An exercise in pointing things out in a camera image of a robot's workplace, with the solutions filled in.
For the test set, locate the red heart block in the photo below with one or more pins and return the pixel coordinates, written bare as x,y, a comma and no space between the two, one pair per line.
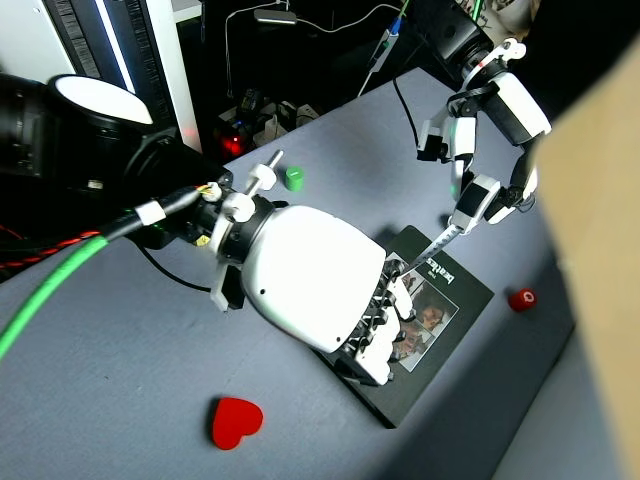
235,422

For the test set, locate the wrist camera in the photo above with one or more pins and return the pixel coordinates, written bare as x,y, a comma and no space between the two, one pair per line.
431,145
231,290

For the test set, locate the large backdrop board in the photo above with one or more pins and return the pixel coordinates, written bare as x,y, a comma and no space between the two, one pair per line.
600,250

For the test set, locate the silver and black tape measure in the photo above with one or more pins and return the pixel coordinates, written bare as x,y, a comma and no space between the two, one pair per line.
472,197

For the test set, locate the white robot body column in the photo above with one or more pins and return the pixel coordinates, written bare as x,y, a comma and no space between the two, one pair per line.
170,60

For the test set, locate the white power strip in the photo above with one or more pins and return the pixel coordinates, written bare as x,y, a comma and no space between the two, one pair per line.
287,120

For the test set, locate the red cylinder block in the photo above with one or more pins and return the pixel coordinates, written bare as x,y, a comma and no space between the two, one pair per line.
522,300

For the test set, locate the black Let It Be album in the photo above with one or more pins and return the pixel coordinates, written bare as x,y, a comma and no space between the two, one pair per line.
465,300

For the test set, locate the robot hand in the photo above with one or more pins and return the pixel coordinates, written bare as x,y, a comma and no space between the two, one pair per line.
525,110
310,270

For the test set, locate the grey table cloth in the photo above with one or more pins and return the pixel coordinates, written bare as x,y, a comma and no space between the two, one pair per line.
125,375

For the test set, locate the green cylinder block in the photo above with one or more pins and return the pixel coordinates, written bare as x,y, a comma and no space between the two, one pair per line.
295,179

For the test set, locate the grey power adapter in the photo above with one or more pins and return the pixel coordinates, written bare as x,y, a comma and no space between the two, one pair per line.
275,16

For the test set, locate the black charger box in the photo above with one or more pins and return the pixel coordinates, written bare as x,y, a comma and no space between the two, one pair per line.
251,101

